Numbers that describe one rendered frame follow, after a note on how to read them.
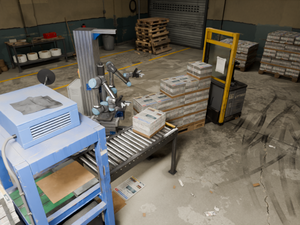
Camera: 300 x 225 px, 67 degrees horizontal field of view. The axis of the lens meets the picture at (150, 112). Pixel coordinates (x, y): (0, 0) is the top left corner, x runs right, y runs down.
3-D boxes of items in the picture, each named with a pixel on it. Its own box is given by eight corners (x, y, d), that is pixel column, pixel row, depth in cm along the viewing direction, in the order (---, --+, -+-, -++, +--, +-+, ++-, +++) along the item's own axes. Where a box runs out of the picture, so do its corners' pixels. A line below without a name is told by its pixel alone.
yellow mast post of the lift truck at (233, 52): (217, 121, 475) (232, 33, 390) (220, 120, 479) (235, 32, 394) (220, 123, 468) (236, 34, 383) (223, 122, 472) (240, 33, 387)
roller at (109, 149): (103, 145, 293) (103, 142, 291) (128, 162, 266) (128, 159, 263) (100, 147, 290) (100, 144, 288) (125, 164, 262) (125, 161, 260)
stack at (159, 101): (133, 136, 441) (132, 97, 401) (182, 121, 492) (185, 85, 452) (143, 147, 412) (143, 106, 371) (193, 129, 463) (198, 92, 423)
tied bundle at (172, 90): (159, 91, 425) (160, 79, 414) (172, 88, 438) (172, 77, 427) (171, 98, 397) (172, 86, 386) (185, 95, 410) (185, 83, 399)
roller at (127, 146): (115, 139, 306) (115, 135, 304) (140, 154, 278) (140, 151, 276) (112, 140, 303) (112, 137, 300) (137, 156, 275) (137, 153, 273)
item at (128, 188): (132, 175, 349) (132, 175, 349) (145, 185, 333) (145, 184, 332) (113, 189, 325) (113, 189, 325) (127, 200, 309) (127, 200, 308)
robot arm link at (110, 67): (111, 64, 353) (133, 83, 380) (110, 62, 362) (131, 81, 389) (106, 69, 354) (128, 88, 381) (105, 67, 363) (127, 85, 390)
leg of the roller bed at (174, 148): (172, 169, 362) (174, 134, 329) (175, 171, 358) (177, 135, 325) (169, 172, 358) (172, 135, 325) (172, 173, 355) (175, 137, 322)
